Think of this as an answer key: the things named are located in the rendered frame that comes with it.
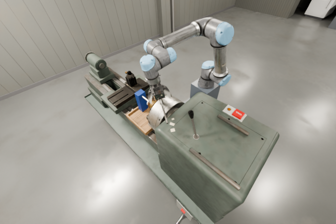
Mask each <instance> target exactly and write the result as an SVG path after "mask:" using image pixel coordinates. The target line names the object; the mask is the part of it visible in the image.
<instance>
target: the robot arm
mask: <svg viewBox="0 0 336 224"><path fill-rule="evenodd" d="M199 36H204V37H206V38H208V39H210V45H211V47H213V59H214V61H211V60H209V61H205V62H204V63H203V64H202V67H201V76H200V78H199V80H198V85H199V87H201V88H203V89H211V88H212V87H213V86H214V84H215V83H216V84H218V85H219V86H221V87H223V86H225V85H226V84H227V83H228V82H229V81H230V79H231V77H232V76H231V75H230V74H229V73H228V68H227V67H226V64H227V45H228V44H229V43H230V42H231V40H232V39H233V38H232V37H233V36H234V28H233V26H232V25H231V24H229V23H227V22H224V21H221V20H218V19H215V18H213V17H205V18H201V19H198V20H195V21H193V22H191V24H190V25H188V26H186V27H184V28H181V29H179V30H177V31H175V32H172V33H170V34H168V35H166V36H163V37H161V38H159V39H157V40H155V41H153V40H151V39H148V40H147V41H146V42H145V43H144V45H143V48H144V50H145V51H146V52H147V53H148V55H144V56H143V57H142V58H141V59H140V65H141V69H142V70H143V73H144V75H145V78H146V81H147V83H148V85H149V86H150V89H149V91H148V101H149V103H150V104H152V98H153V99H154V97H155V99H154V101H155V100H160V99H163V98H166V97H165V94H167V96H168V97H169V98H171V97H172V94H171V92H170V91H169V89H168V88H167V87H166V86H165V85H163V84H160V83H161V80H160V76H161V75H160V74H159V72H158V71H159V70H161V69H162V68H164V67H166V66H167V65H169V64H171V63H172V62H174V61H175V60H176V59H177V54H176V52H175V50H174V49H173V48H172V47H174V46H176V45H178V44H180V43H182V42H185V41H187V40H189V39H191V38H193V37H196V38H197V37H199Z"/></svg>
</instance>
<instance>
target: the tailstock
mask: <svg viewBox="0 0 336 224"><path fill-rule="evenodd" d="M88 54H89V55H88ZM87 55H88V56H87ZM84 58H85V61H86V62H88V63H90V65H89V67H90V69H91V70H90V71H89V74H90V75H91V76H92V77H93V78H95V79H96V80H97V81H98V82H99V83H100V84H103V83H105V82H107V81H109V80H110V79H112V78H114V77H115V75H114V73H112V72H111V71H110V70H109V67H108V66H107V63H106V61H104V60H103V59H102V58H100V57H99V56H97V55H96V54H95V53H94V52H92V51H90V52H87V53H86V54H85V57H84Z"/></svg>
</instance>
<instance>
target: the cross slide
mask: <svg viewBox="0 0 336 224"><path fill-rule="evenodd" d="M136 82H137V83H139V84H140V85H142V86H143V87H144V90H146V89H148V88H149V87H150V86H149V84H148V83H147V82H145V81H144V80H142V79H141V78H137V79H136ZM134 97H135V93H134V92H132V91H131V90H130V89H128V88H127V87H126V86H124V87H122V88H121V89H119V90H117V91H115V92H114V93H112V94H110V95H109V96H107V97H106V98H107V100H108V101H109V102H110V103H111V104H112V105H114V106H115V107H116V108H117V109H118V108H119V107H121V106H122V105H124V104H125V103H127V102H128V101H130V100H131V99H133V98H134Z"/></svg>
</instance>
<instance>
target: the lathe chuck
mask: <svg viewBox="0 0 336 224"><path fill-rule="evenodd" d="M162 100H163V102H164V105H163V107H164V109H165V107H166V106H168V105H169V104H170V103H172V102H173V101H176V100H179V99H177V98H176V97H174V96H173V95H172V97H171V98H169V97H168V95H165V98H162ZM162 111H163V109H162V105H160V100H158V101H157V102H156V103H155V104H154V106H153V107H152V108H151V110H150V112H149V115H148V119H147V120H148V121H149V122H150V124H149V123H148V125H149V126H150V127H151V128H152V129H153V130H155V129H156V122H157V120H158V117H159V116H160V114H161V112H162Z"/></svg>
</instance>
